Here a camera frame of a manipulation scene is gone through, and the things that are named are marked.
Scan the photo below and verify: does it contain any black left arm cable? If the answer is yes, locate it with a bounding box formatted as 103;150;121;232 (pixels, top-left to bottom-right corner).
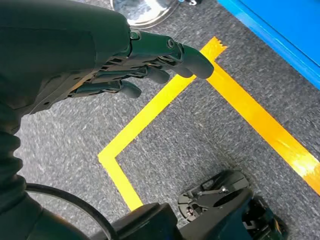
25;183;118;240

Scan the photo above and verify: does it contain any blue metal shelf rack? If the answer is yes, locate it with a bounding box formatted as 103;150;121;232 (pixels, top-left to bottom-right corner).
217;0;320;90

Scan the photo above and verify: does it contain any yellow floor tape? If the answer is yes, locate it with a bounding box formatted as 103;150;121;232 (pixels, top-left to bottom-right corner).
97;36;320;212

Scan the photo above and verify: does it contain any chrome stanchion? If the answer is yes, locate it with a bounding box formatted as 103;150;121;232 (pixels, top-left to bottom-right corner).
109;0;180;30

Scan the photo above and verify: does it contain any black robot foot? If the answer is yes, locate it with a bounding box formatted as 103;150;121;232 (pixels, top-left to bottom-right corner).
90;169;288;240

